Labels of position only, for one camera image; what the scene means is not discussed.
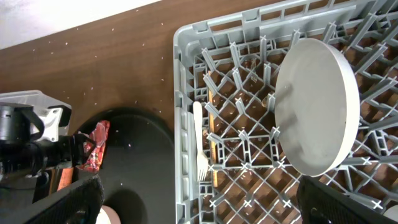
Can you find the grey dishwasher rack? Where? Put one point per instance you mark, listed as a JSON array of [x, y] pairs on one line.
[[230, 65]]

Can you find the grey plate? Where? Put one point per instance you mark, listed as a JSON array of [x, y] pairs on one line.
[[316, 107]]

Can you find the white plastic fork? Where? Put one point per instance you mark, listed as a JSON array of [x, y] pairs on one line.
[[202, 160]]

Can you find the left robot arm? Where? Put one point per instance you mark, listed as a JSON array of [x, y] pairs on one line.
[[31, 142]]

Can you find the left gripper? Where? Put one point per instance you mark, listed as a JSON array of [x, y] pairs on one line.
[[67, 152]]

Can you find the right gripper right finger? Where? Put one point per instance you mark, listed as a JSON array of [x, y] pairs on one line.
[[321, 204]]

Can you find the orange carrot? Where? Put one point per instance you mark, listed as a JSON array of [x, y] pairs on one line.
[[66, 178]]

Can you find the round black tray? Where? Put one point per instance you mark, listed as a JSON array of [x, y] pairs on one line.
[[138, 169]]

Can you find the clear plastic bin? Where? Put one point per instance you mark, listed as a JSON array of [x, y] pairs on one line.
[[32, 97]]

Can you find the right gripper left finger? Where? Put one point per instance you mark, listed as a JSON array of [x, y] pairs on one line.
[[79, 202]]

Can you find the white cup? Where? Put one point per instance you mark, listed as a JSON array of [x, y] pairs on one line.
[[392, 213]]

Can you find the pink bowl with food scraps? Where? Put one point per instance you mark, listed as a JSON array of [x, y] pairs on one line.
[[107, 215]]

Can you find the red snack wrapper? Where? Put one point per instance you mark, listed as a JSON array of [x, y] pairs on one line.
[[96, 151]]

